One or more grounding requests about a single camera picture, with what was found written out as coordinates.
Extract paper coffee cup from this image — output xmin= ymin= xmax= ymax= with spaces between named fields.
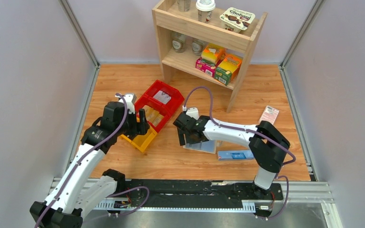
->
xmin=195 ymin=0 xmax=216 ymax=23

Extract red plastic bin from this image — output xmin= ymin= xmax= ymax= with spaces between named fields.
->
xmin=135 ymin=95 xmax=172 ymax=133
xmin=143 ymin=80 xmax=184 ymax=116

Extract pink orange juice carton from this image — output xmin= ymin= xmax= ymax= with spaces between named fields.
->
xmin=195 ymin=43 xmax=226 ymax=77

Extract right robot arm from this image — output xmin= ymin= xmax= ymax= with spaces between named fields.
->
xmin=173 ymin=111 xmax=291 ymax=190

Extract blue gum pack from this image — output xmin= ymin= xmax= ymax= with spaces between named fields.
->
xmin=217 ymin=150 xmax=254 ymax=161

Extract wooden shelf unit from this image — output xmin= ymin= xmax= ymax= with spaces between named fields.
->
xmin=152 ymin=0 xmax=268 ymax=94

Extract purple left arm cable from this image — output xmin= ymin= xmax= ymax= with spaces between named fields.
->
xmin=34 ymin=93 xmax=150 ymax=228

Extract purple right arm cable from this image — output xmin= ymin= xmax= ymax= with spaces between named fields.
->
xmin=182 ymin=86 xmax=297 ymax=220

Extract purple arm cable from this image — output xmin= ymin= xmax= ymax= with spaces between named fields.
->
xmin=182 ymin=86 xmax=297 ymax=220
xmin=34 ymin=93 xmax=150 ymax=228

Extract Chobani yogurt cup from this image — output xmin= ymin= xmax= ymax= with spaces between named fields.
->
xmin=220 ymin=7 xmax=255 ymax=33

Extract white paper in bin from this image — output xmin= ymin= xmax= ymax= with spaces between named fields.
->
xmin=153 ymin=90 xmax=172 ymax=105

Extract yellow plastic bin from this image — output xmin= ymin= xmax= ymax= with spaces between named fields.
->
xmin=121 ymin=122 xmax=158 ymax=153

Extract green yellow juice carton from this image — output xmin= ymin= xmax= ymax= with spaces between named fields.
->
xmin=214 ymin=54 xmax=242 ymax=86

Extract pink snack packet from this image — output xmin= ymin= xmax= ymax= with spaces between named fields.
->
xmin=259 ymin=105 xmax=279 ymax=125

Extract metal can on shelf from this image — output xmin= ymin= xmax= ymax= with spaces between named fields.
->
xmin=177 ymin=0 xmax=191 ymax=12

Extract right glass water bottle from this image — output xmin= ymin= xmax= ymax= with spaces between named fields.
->
xmin=192 ymin=38 xmax=207 ymax=56

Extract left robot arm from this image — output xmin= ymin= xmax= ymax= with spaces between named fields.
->
xmin=29 ymin=93 xmax=149 ymax=228

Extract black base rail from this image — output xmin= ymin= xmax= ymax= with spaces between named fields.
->
xmin=95 ymin=179 xmax=285 ymax=209

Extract gold sachets in bin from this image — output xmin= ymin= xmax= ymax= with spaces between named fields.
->
xmin=143 ymin=105 xmax=164 ymax=126

